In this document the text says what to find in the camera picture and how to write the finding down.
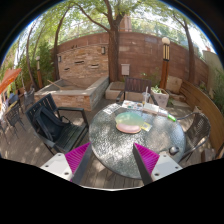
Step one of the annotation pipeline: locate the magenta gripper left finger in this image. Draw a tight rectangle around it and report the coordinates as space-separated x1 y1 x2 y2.
41 143 92 185

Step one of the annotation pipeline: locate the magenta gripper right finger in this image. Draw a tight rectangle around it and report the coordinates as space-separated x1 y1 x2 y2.
133 143 182 185

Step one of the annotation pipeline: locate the grey computer mouse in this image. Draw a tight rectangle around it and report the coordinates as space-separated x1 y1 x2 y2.
169 146 180 155

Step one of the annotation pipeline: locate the black slatted patio chair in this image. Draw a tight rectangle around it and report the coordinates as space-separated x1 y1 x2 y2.
25 94 89 153

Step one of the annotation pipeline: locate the round glass patio table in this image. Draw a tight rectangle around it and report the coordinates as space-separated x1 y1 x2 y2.
89 103 186 179

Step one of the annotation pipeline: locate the black backpack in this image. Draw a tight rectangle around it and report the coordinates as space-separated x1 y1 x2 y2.
33 106 69 141

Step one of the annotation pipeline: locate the green marker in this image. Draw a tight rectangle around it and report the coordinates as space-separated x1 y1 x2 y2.
168 114 176 122

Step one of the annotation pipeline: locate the open book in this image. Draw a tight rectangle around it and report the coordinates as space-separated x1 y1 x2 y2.
143 103 159 114

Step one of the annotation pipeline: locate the wicker metal chair right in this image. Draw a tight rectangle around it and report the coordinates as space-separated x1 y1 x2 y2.
178 112 211 159

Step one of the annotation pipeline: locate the watercolour paint palette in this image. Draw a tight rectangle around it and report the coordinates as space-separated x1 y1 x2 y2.
122 100 143 110

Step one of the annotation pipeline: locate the paper sheet on table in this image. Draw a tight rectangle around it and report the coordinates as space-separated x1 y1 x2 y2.
104 103 120 114

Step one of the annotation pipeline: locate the white planter box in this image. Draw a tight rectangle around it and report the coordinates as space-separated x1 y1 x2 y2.
151 87 169 108

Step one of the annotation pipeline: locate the plastic cup with straw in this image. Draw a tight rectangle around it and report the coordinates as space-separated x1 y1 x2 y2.
142 86 150 105

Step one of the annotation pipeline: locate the stone water fountain basin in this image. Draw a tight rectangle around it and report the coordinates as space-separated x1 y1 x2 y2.
35 77 109 111

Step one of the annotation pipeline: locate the small black chair left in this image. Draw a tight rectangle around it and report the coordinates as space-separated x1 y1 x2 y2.
6 104 24 135

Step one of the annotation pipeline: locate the curved wooden bench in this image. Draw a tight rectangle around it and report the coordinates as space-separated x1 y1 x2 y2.
180 81 224 152

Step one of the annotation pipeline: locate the dark wooden far chair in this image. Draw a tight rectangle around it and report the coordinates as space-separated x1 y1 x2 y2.
116 77 152 102

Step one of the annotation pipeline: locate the grey electrical box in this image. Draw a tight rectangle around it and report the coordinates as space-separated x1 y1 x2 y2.
121 64 130 76

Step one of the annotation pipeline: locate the orange patio umbrella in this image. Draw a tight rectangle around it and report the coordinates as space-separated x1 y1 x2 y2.
0 68 21 94

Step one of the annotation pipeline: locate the large tree trunk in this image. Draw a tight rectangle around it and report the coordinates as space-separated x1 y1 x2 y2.
73 0 132 82

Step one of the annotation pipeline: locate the wooden lamp post left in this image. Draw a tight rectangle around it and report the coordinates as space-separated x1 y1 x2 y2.
36 56 43 89

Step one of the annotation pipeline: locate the wooden lamp post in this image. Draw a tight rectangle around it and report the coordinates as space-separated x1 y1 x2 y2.
36 56 43 89
160 37 170 89

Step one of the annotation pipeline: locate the wooden lamp post right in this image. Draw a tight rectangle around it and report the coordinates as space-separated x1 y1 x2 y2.
160 37 170 89

